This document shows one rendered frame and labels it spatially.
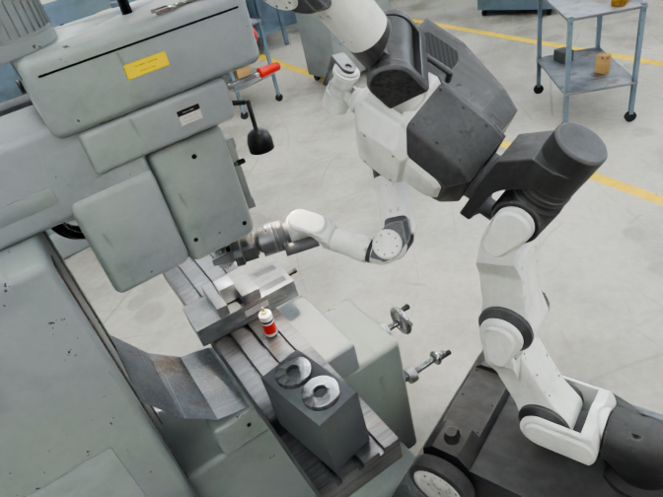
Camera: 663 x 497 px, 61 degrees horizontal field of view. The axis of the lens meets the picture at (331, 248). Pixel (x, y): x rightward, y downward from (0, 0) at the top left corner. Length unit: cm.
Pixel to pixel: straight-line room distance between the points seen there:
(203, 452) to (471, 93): 127
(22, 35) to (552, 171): 103
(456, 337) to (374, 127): 183
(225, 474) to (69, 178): 102
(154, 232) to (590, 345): 212
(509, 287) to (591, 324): 159
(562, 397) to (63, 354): 127
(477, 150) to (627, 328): 190
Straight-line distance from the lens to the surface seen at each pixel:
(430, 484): 189
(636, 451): 169
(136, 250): 136
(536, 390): 166
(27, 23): 124
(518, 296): 143
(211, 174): 137
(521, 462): 181
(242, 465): 188
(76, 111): 123
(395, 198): 149
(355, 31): 105
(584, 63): 499
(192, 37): 126
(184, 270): 220
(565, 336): 292
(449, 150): 122
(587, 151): 119
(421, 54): 118
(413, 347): 287
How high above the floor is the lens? 210
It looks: 36 degrees down
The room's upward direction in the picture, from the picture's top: 14 degrees counter-clockwise
